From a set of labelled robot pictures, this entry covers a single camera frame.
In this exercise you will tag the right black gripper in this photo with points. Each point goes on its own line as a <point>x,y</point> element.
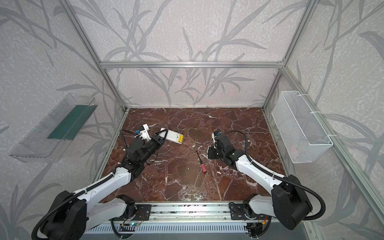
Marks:
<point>217,144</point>

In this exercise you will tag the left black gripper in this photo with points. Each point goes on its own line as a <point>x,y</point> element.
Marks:
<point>156,139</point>

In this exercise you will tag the white remote control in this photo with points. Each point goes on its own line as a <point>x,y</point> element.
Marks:
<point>173,136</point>

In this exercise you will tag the red handled screwdriver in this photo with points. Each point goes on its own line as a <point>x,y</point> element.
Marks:
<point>201,163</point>

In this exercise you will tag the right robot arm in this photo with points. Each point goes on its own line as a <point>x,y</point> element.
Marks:
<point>289,201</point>

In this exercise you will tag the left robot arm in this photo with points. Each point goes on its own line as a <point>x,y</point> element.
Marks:
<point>122,175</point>

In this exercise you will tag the yellow battery outer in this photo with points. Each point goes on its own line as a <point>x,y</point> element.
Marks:
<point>180,139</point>

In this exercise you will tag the green mat in shelf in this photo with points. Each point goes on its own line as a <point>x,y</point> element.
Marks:
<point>69,127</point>

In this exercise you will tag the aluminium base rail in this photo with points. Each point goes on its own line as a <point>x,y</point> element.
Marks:
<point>186,211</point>

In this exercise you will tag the white wire mesh basket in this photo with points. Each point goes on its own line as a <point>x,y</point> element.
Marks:
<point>303,135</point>

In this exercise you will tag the clear plastic wall shelf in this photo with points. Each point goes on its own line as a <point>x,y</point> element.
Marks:
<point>36,147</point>

